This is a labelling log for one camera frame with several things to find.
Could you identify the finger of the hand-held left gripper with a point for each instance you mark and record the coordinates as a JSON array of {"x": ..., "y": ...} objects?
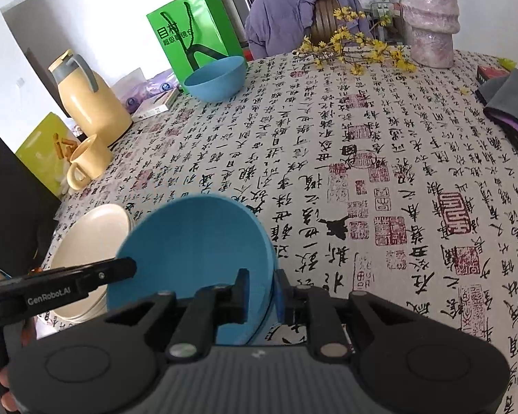
[{"x": 108, "y": 272}]

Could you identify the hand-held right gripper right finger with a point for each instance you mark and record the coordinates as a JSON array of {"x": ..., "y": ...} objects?
[{"x": 279, "y": 299}]

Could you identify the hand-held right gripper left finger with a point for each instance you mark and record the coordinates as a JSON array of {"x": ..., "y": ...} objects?
[{"x": 241, "y": 295}]

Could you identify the large cream plate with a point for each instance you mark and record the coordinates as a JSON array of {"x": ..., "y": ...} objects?
[{"x": 80, "y": 308}]

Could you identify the blue bowl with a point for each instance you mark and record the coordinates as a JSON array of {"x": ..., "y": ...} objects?
[
  {"x": 190, "y": 241},
  {"x": 216, "y": 80}
]

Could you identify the person's left hand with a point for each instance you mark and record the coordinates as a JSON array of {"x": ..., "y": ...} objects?
[{"x": 8, "y": 390}]

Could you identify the black board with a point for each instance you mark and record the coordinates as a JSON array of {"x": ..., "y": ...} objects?
[{"x": 13, "y": 198}]

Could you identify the yellow mug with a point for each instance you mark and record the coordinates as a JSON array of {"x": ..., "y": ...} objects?
[{"x": 90, "y": 159}]

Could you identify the yellow-green box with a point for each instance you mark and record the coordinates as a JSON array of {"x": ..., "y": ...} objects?
[{"x": 43, "y": 151}]

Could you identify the yellow thermos jug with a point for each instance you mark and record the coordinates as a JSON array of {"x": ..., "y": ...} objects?
[{"x": 97, "y": 108}]

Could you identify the white flat box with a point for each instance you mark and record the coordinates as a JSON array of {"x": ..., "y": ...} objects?
[{"x": 155, "y": 103}]

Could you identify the purple tissue packet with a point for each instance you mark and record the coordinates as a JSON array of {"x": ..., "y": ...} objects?
[{"x": 151, "y": 86}]

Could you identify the yellow flower branch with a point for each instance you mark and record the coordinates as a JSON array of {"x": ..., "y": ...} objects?
[{"x": 362, "y": 51}]

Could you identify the green paper bag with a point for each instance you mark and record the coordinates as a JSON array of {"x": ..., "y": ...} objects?
[{"x": 207, "y": 26}]

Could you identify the fallen yellow blossom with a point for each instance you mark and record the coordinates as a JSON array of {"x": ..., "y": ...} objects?
[{"x": 464, "y": 91}]

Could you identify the purple jacket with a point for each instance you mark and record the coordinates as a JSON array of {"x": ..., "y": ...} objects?
[{"x": 280, "y": 17}]

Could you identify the wooden chair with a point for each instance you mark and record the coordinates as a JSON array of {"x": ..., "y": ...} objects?
[{"x": 326, "y": 19}]

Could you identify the grey cloth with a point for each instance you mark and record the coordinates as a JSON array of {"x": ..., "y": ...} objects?
[{"x": 511, "y": 95}]

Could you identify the red box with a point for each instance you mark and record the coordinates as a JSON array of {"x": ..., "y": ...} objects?
[{"x": 494, "y": 74}]

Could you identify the pink textured vase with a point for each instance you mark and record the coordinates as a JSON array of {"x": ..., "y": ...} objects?
[{"x": 431, "y": 17}]

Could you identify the yellow-green wrapper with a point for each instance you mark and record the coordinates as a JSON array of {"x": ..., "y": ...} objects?
[{"x": 507, "y": 62}]

